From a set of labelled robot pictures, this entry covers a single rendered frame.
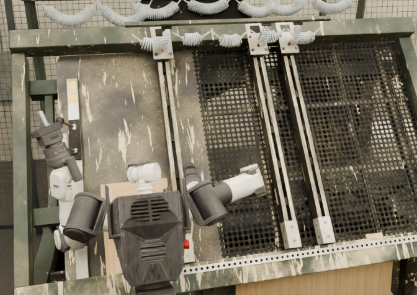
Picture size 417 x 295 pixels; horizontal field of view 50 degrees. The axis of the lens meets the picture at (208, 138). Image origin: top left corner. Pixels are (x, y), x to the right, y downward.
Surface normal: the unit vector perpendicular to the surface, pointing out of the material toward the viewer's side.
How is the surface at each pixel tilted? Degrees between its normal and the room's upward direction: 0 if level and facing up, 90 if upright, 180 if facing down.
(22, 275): 57
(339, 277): 90
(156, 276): 82
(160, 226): 82
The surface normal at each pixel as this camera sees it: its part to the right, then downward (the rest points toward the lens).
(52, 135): 0.68, -0.05
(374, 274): 0.22, 0.24
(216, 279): 0.16, -0.33
